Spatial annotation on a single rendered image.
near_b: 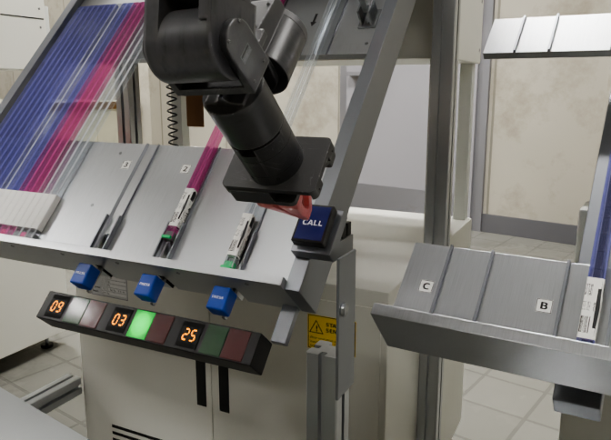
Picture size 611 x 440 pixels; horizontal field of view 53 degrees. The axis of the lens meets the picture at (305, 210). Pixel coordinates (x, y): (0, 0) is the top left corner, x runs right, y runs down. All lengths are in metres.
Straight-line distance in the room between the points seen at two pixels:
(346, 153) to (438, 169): 0.40
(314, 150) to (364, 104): 0.25
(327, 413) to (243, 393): 0.47
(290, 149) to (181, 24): 0.16
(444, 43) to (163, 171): 0.55
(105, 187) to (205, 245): 0.22
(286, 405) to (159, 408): 0.31
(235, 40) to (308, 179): 0.16
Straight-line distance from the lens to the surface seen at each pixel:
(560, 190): 4.08
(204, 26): 0.48
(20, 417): 0.76
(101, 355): 1.42
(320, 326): 1.08
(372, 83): 0.87
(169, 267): 0.79
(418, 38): 1.29
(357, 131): 0.82
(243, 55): 0.49
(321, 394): 0.77
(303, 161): 0.60
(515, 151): 4.14
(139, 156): 0.97
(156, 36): 0.51
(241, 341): 0.73
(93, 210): 0.95
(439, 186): 1.16
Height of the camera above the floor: 0.95
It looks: 11 degrees down
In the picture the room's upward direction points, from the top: straight up
